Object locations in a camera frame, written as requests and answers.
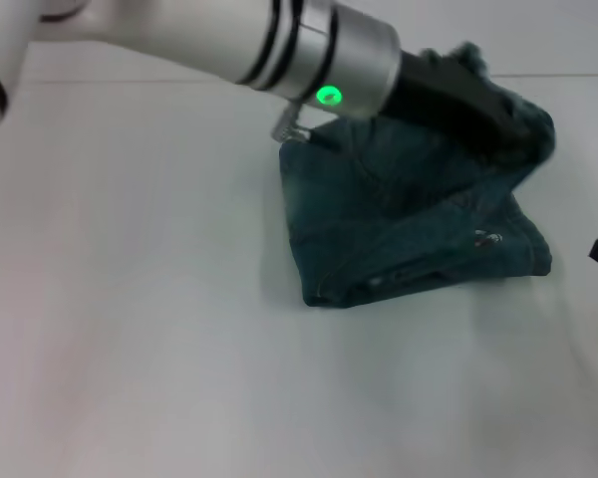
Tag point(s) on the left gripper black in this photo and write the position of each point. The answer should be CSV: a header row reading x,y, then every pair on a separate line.
x,y
448,99

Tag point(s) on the blue denim shorts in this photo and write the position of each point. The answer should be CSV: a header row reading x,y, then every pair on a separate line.
x,y
418,224

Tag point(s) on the left robot arm silver white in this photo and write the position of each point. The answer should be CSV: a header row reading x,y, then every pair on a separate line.
x,y
179,35

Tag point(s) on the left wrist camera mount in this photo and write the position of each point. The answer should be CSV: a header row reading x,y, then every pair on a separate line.
x,y
291,127

